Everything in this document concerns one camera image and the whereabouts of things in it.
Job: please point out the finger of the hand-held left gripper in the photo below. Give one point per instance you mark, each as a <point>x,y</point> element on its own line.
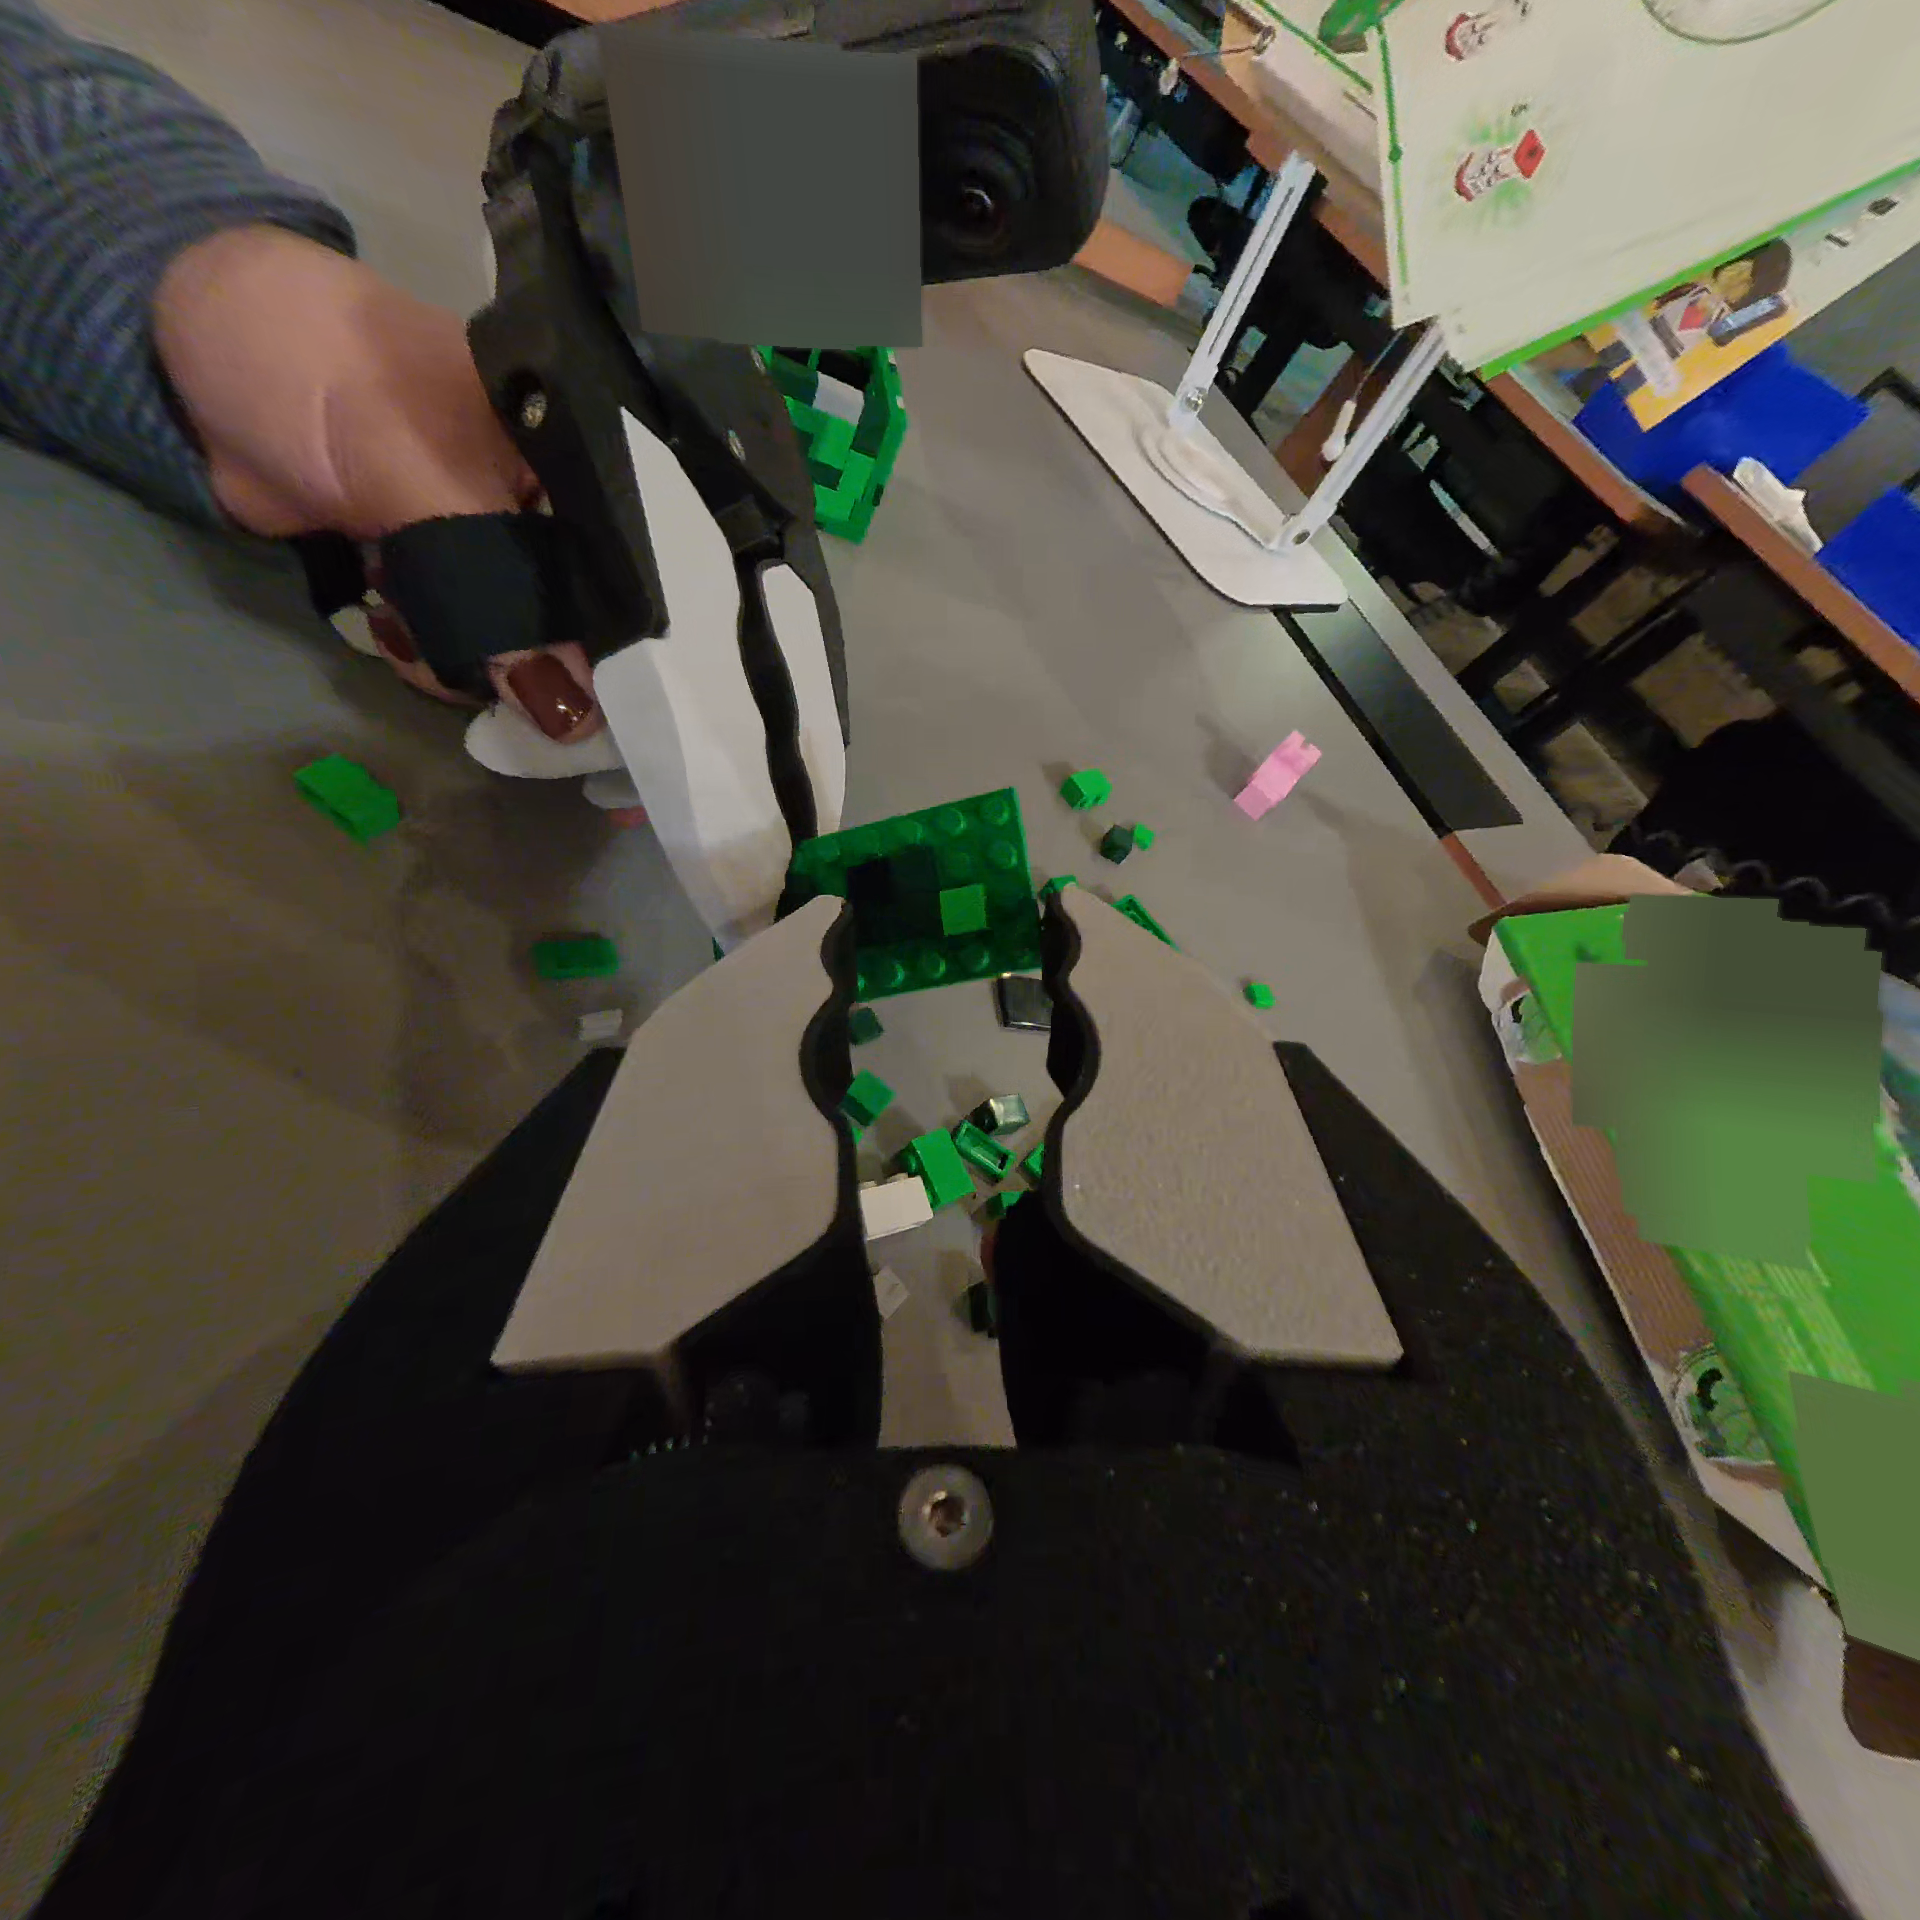
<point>807,662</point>
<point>705,751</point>

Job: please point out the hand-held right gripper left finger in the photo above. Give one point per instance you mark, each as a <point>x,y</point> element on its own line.
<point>705,1184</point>

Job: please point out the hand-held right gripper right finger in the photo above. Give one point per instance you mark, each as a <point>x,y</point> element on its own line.
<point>1200,1201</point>

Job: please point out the cluster of small bricks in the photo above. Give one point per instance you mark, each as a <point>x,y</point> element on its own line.
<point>938,1167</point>

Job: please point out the green square brick plate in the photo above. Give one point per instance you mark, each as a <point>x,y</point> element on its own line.
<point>973,832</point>

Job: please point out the grey desk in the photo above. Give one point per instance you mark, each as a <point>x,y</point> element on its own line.
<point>225,1049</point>

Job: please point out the black desk divider strip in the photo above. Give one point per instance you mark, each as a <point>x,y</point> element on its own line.
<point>1394,720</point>

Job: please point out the person's left hand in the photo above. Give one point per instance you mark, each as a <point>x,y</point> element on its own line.
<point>329,406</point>

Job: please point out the white printed brick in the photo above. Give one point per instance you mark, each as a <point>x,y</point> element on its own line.
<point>897,1208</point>

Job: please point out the grey brick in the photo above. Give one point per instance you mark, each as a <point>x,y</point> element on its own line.
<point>887,1291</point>

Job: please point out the green pixel-pattern brick box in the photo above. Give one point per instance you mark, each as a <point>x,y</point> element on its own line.
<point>856,450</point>

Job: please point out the black square tile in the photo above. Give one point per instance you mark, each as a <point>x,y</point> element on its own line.
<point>1027,1002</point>

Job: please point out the cardboard toy box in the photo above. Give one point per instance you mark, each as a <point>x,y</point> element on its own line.
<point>1530,974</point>

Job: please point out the pink brick pig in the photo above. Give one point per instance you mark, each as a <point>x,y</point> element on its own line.
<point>1275,781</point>

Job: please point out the instruction booklet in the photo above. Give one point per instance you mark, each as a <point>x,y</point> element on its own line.
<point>1576,150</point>

